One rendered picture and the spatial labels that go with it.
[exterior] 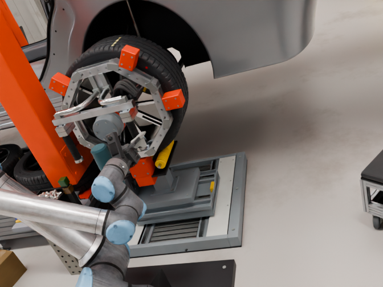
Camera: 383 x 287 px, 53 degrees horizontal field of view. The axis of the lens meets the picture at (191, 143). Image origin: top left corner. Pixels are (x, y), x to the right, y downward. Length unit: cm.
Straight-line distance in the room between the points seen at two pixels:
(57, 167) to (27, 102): 40
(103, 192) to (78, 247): 28
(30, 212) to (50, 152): 85
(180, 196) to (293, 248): 70
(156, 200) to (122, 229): 104
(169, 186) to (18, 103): 97
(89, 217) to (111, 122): 62
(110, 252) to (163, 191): 86
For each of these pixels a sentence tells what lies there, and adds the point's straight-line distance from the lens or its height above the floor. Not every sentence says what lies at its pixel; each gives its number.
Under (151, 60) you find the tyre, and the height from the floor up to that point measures 105.
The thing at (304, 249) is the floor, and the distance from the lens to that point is 208.
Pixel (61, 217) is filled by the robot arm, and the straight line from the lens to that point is 136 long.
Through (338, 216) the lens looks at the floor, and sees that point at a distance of 222.
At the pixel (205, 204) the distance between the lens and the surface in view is 228.
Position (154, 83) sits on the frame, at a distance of 184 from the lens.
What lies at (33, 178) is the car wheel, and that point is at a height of 50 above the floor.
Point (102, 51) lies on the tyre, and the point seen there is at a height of 116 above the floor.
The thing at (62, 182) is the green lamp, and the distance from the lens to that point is 207.
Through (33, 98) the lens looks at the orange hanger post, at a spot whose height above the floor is 105.
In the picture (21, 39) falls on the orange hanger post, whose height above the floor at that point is 101.
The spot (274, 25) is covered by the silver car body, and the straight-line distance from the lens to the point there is 216.
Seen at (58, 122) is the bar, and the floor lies 97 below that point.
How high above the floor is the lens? 153
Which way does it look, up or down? 28 degrees down
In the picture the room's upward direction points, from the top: 21 degrees counter-clockwise
